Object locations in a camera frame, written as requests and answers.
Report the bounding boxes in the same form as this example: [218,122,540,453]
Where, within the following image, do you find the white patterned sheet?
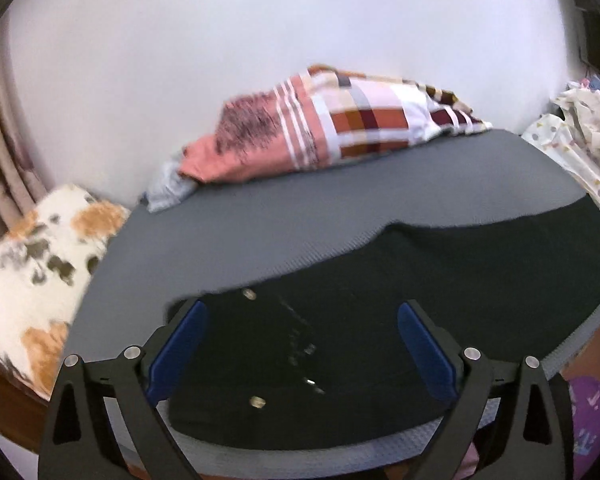
[521,76,600,207]

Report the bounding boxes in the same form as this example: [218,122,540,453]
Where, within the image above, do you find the beige striped curtain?
[0,20,46,240]

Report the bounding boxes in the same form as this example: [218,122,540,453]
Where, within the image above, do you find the purple patterned fabric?
[568,377,600,479]

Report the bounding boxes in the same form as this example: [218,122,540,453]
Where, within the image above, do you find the black pants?
[168,198,600,450]

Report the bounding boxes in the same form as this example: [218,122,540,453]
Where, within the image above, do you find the brown wooden bed frame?
[0,364,48,453]

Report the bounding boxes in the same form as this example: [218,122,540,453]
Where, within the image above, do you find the floral orange white pillow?
[0,184,130,400]

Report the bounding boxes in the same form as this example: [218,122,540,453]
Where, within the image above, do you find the light blue striped cloth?
[140,152,198,214]

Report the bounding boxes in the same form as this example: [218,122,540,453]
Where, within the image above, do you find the grey mesh mattress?
[61,128,600,480]

